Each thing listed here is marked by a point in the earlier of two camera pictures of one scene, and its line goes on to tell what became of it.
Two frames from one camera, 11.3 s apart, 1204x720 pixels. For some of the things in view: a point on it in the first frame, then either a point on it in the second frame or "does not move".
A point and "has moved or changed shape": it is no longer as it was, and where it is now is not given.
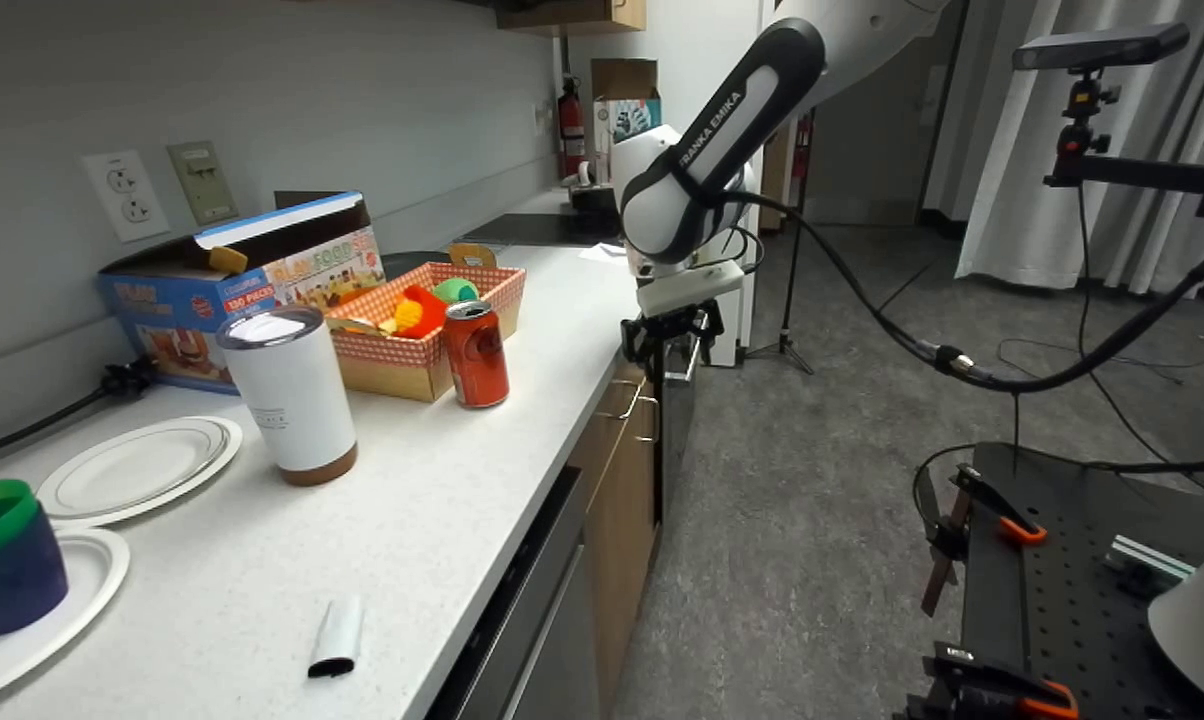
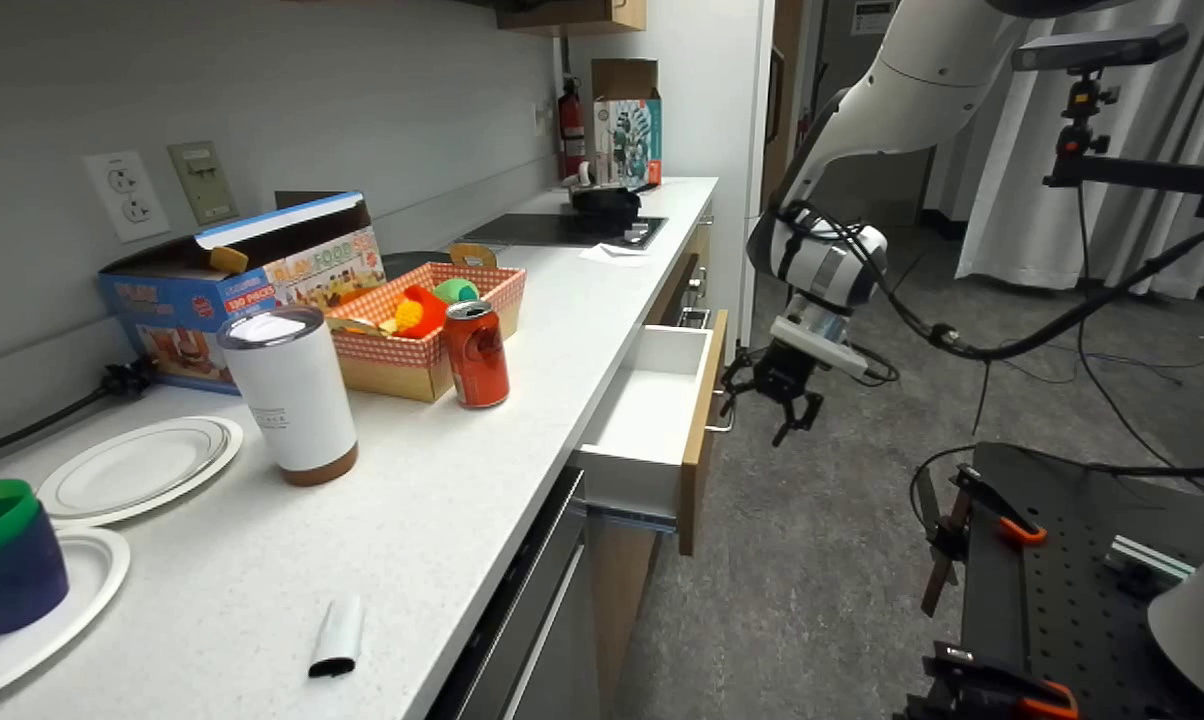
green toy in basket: (456, 291) does not move
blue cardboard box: (167, 305) does not move
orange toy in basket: (418, 312) does not move
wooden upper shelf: (572, 13) does not move
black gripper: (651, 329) to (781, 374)
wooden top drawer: (624, 425) has moved or changed shape
